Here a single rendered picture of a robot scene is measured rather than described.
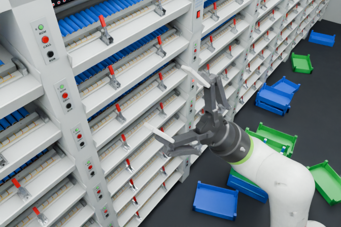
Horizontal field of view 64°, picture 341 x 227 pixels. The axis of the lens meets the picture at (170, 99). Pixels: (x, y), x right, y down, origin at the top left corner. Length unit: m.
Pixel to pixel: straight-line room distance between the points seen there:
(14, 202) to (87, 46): 0.55
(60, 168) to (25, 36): 0.52
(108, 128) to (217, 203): 1.24
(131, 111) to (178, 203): 1.10
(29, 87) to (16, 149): 0.21
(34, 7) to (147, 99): 0.68
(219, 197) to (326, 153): 1.05
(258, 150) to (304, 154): 1.89
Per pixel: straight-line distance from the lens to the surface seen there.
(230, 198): 2.19
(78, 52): 0.89
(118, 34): 0.96
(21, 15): 0.73
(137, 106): 1.21
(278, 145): 2.01
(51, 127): 0.94
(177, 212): 2.10
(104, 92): 1.01
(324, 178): 2.53
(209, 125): 0.62
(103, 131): 1.13
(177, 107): 1.48
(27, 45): 0.75
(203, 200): 2.15
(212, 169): 2.29
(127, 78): 1.06
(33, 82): 0.82
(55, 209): 1.22
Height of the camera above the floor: 1.91
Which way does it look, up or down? 42 degrees down
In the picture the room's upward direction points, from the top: straight up
